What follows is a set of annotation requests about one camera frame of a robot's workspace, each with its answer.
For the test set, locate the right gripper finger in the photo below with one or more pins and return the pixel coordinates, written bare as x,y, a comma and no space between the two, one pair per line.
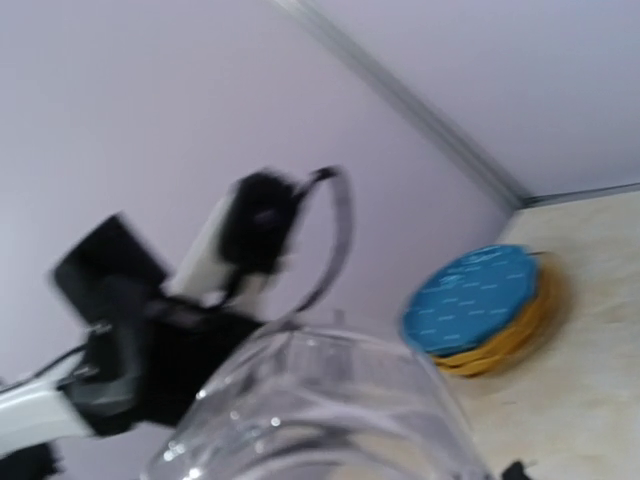
515,471

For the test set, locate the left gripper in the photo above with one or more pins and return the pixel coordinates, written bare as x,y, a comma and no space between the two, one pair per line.
147,354

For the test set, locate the yellow dotted plate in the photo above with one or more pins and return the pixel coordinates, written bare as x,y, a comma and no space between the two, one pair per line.
539,338
495,352

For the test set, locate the clear glass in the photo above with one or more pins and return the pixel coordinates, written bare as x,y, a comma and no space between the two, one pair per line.
321,402

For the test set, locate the blue dotted plate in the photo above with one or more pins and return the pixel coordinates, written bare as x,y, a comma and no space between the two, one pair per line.
470,300

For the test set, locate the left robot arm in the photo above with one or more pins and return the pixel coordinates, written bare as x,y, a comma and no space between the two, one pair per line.
35,413

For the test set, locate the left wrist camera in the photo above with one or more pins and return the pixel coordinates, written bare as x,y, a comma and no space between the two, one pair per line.
240,245

